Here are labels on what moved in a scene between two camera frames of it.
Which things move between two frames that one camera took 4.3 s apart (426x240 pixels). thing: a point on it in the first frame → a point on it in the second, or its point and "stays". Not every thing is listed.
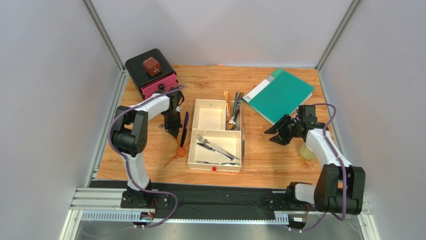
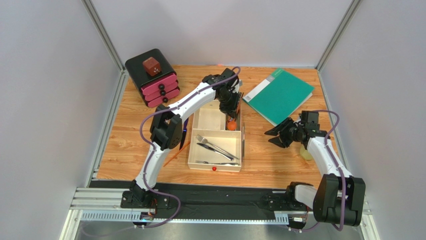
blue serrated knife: (184, 132) stays
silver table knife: (216, 152) stays
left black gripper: (170, 127) → (231, 110)
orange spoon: (181, 151) → (231, 125)
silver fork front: (229, 163) stays
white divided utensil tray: (213, 147) stays
